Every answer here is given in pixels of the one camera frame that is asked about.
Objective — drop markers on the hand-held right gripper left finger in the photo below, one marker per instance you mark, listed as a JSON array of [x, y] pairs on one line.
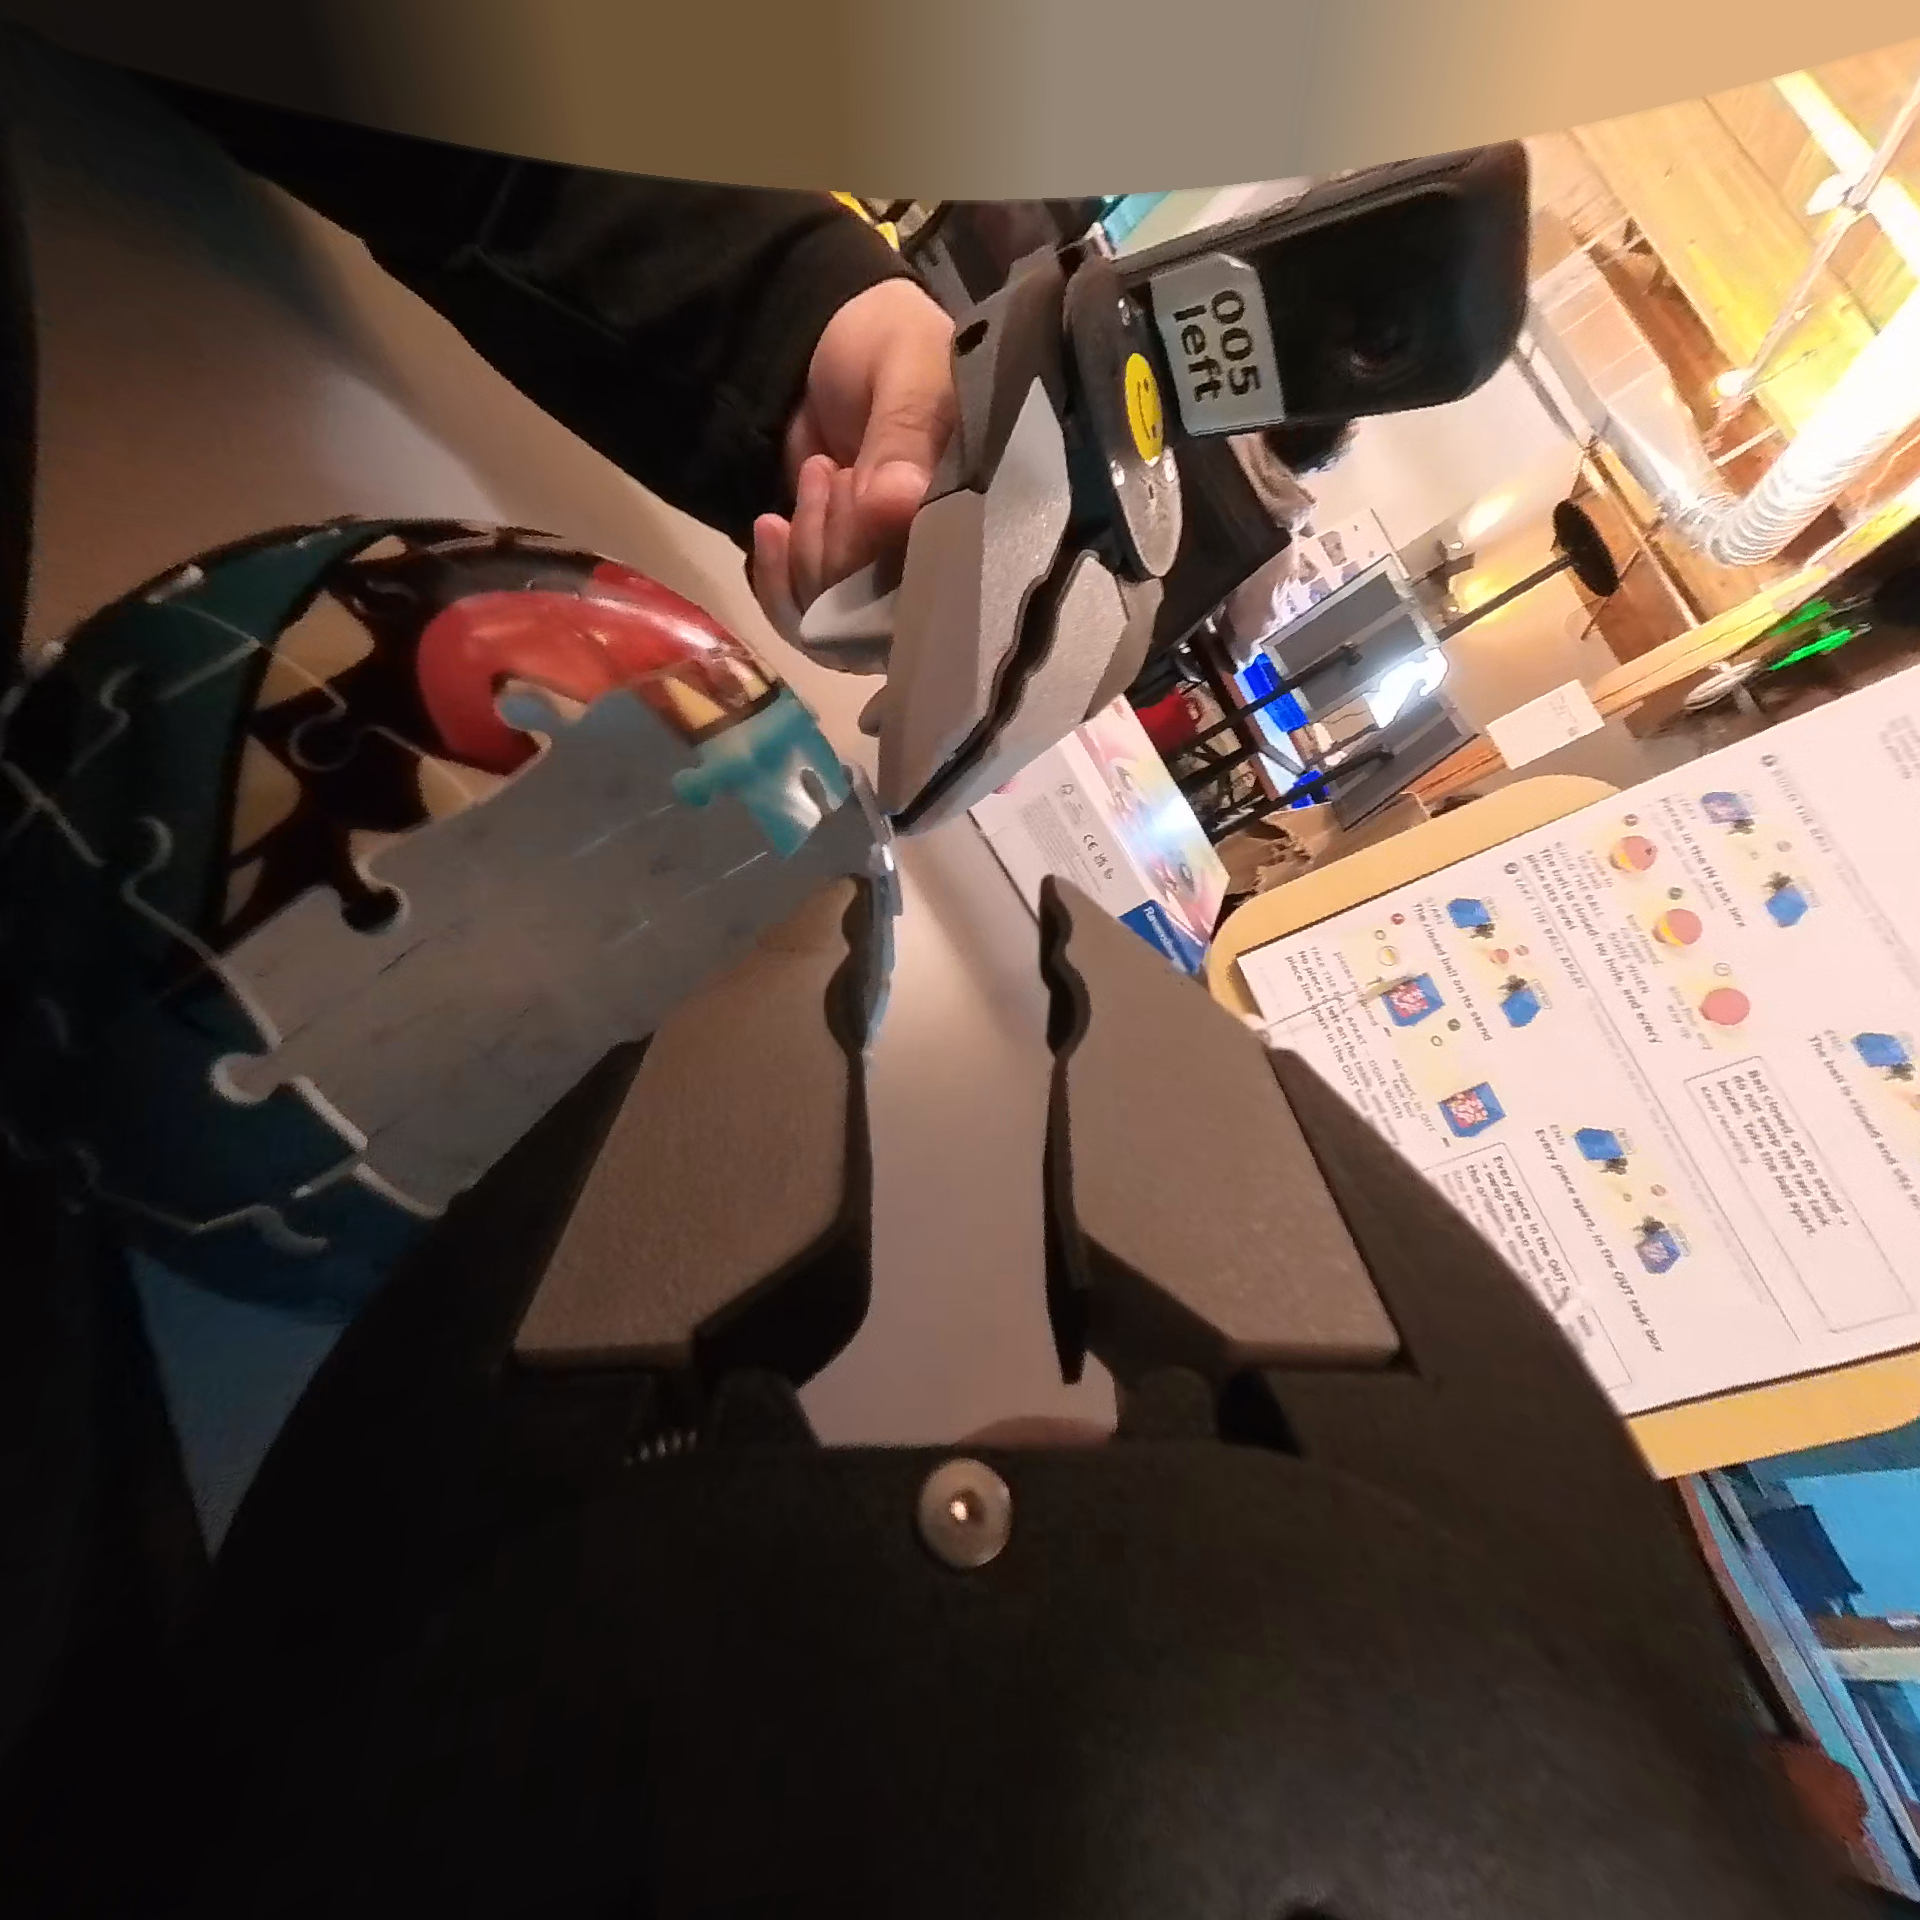
[[704, 1200]]

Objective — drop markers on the wooden sign board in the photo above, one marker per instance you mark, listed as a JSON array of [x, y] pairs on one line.
[[1770, 1434]]

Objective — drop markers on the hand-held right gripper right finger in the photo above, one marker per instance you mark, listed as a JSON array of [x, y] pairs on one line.
[[1214, 1184]]

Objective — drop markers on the white and blue puzzle box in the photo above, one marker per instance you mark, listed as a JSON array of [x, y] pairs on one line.
[[1080, 854]]

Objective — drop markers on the person's left forearm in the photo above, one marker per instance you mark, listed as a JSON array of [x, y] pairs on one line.
[[600, 315]]

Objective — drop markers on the light blue puzzle piece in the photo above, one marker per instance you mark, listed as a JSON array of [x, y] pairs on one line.
[[764, 786]]

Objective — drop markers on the silver ventilation duct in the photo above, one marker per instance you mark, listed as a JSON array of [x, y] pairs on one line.
[[1816, 481]]

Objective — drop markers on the white instruction sheet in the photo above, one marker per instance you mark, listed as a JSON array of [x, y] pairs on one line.
[[1576, 1078]]

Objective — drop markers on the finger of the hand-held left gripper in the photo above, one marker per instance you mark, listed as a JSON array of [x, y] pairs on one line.
[[1088, 651], [974, 614]]

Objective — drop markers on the blue puzzle ball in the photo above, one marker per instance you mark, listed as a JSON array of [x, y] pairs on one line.
[[494, 931]]

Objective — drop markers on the black floor lamp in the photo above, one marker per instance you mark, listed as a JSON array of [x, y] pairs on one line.
[[1587, 547]]

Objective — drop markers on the person's left hand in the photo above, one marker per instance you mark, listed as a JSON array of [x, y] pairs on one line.
[[870, 434]]

